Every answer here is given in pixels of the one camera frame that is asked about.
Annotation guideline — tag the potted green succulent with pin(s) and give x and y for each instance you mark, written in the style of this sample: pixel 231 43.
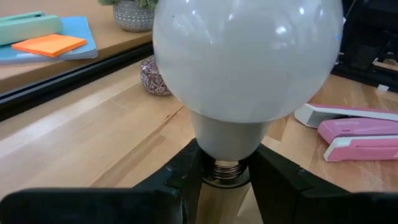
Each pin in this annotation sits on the potted green succulent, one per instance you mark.
pixel 133 17

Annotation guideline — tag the tan wooden desk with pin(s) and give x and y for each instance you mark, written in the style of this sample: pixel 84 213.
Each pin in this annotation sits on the tan wooden desk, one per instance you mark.
pixel 109 37

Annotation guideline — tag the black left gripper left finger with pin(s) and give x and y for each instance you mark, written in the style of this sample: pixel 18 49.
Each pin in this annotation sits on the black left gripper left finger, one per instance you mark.
pixel 93 208

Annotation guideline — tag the mint green stapler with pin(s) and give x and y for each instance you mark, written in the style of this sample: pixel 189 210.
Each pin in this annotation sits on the mint green stapler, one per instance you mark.
pixel 28 29

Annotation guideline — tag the blue notebook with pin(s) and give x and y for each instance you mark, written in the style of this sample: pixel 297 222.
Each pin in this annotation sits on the blue notebook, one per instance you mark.
pixel 77 31

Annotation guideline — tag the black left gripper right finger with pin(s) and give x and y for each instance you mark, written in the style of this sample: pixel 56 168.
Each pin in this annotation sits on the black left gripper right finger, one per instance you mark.
pixel 295 205

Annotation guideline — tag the orange sticky note pad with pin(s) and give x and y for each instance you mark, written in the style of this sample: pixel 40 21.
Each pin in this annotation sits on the orange sticky note pad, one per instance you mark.
pixel 49 45

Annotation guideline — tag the pink tube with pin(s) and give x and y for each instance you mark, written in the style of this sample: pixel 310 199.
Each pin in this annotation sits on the pink tube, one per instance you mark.
pixel 357 146

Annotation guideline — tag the dark patterned round container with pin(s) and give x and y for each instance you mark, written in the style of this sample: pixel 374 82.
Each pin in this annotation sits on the dark patterned round container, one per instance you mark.
pixel 154 77

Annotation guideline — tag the white lightbulb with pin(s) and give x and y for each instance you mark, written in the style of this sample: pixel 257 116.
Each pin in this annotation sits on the white lightbulb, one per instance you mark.
pixel 245 62

